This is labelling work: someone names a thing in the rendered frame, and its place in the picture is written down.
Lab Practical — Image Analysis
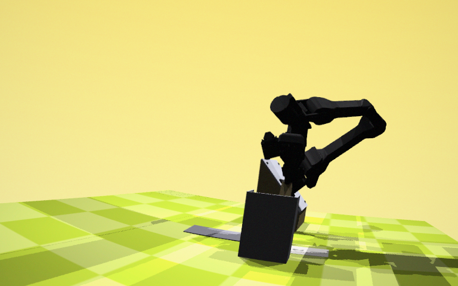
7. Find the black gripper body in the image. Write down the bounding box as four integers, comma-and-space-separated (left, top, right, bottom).
278, 129, 307, 179

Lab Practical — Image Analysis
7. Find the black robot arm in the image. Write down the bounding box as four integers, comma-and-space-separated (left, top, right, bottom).
261, 93, 386, 197

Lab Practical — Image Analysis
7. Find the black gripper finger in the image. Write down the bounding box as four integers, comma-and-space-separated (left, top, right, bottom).
281, 167, 304, 187
279, 151, 304, 185

